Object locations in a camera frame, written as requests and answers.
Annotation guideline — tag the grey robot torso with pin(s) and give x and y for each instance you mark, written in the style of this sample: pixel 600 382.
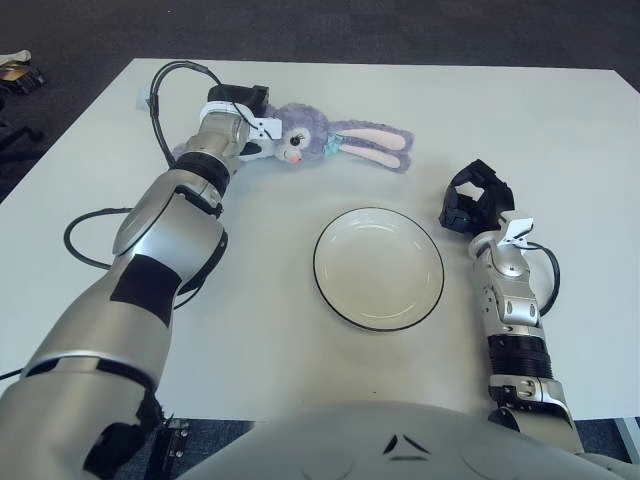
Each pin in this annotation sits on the grey robot torso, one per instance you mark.
pixel 350 445

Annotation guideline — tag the white table leg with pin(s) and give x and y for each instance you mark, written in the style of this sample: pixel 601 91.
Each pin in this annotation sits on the white table leg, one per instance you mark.
pixel 630 430

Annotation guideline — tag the black yellow box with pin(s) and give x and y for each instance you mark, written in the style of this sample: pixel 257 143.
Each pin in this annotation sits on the black yellow box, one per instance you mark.
pixel 22 77

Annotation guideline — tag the black under-table bracket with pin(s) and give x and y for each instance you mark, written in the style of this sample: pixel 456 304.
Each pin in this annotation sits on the black under-table bracket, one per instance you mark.
pixel 170 450

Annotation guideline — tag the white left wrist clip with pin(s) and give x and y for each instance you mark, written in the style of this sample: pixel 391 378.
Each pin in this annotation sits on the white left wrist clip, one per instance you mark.
pixel 267 127

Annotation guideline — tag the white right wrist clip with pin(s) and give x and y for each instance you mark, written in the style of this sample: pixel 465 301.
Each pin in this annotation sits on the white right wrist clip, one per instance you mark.
pixel 517 227

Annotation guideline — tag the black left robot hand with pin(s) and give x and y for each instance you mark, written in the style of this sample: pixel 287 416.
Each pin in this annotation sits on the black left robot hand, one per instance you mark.
pixel 240 95

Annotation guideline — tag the black floor stand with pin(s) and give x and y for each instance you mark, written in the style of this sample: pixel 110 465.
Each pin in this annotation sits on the black floor stand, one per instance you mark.
pixel 20 135

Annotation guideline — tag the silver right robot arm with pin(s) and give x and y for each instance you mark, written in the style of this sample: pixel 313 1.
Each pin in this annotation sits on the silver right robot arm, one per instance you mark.
pixel 515 305

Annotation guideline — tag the white plate with black rim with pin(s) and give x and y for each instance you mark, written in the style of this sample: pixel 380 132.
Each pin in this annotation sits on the white plate with black rim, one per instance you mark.
pixel 375 270

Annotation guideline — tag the white crumpled object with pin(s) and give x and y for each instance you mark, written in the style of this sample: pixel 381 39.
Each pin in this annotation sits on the white crumpled object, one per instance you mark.
pixel 15 56

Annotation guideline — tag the purple plush bunny doll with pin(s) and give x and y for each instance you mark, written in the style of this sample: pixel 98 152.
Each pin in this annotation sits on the purple plush bunny doll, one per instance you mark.
pixel 310 125

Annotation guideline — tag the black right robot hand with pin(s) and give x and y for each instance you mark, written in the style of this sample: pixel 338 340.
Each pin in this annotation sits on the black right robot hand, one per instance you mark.
pixel 495 200

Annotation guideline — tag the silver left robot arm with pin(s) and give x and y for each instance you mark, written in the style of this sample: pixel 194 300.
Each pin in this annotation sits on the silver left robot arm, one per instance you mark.
pixel 150 235

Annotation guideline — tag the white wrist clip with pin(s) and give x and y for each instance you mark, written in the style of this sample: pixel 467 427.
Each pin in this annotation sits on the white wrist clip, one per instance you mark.
pixel 267 127
pixel 517 227

